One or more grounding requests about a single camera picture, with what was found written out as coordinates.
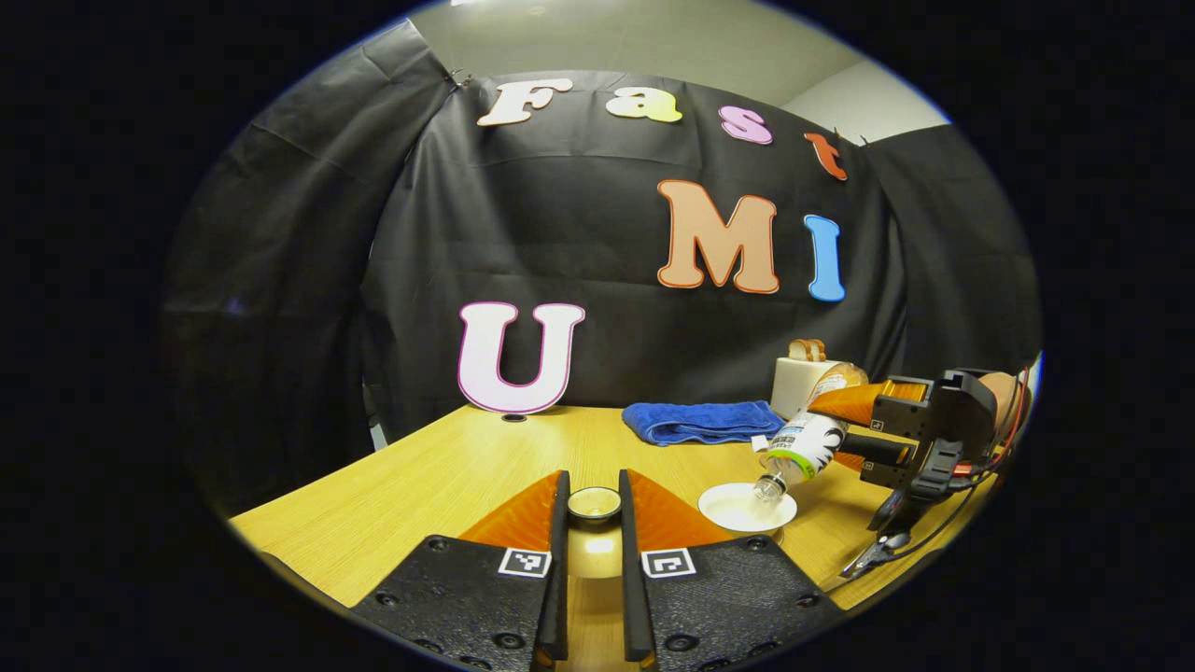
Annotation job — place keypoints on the black backdrop cloth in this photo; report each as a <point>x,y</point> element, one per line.
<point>560,233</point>

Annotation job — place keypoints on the toast slice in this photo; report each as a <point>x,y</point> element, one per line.
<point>798,351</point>
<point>817,350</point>

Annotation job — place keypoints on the clear water bottle white label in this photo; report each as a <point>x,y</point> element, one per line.
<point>808,443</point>

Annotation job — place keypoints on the white toaster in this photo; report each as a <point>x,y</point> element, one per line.
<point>792,387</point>

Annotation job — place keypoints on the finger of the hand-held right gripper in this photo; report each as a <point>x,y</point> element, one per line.
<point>882,403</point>
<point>882,455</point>

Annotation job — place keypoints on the cream teacup lid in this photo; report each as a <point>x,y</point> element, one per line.
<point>595,541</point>

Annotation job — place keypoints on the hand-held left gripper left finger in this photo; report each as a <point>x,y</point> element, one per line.
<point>559,607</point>

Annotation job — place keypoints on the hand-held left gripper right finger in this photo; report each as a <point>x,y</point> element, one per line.
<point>633,607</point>

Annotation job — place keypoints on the blue folded towel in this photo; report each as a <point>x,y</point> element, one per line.
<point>700,422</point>

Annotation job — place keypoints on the cream ceramic teacup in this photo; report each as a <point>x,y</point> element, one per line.
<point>733,511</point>

